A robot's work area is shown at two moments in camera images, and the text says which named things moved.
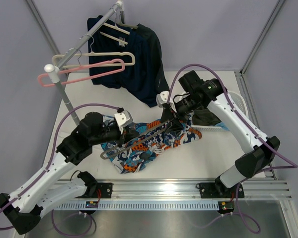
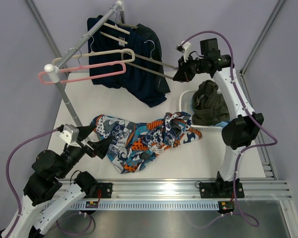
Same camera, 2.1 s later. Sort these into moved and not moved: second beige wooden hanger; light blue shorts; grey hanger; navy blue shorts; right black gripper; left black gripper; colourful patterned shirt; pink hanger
Moved: pink hanger; right black gripper; grey hanger; left black gripper
Not moved: second beige wooden hanger; light blue shorts; colourful patterned shirt; navy blue shorts
